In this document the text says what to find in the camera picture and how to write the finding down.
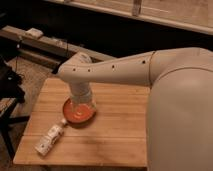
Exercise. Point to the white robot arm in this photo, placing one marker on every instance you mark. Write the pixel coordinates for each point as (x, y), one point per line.
(179, 119)

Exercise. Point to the black chair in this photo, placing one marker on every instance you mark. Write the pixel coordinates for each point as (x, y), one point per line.
(10, 88)

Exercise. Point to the orange ceramic bowl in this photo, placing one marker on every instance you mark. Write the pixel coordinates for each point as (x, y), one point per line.
(78, 113)

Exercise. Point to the white plastic bottle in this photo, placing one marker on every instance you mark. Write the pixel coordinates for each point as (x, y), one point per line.
(45, 144)

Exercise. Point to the small white box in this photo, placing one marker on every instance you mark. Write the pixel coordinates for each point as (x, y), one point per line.
(34, 33)

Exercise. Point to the grey metal floor rail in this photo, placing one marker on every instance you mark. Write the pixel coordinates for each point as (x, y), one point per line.
(48, 44)

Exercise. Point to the wooden table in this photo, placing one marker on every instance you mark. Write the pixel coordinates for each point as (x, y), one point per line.
(116, 136)

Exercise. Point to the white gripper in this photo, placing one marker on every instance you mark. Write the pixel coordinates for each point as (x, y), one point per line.
(81, 97)

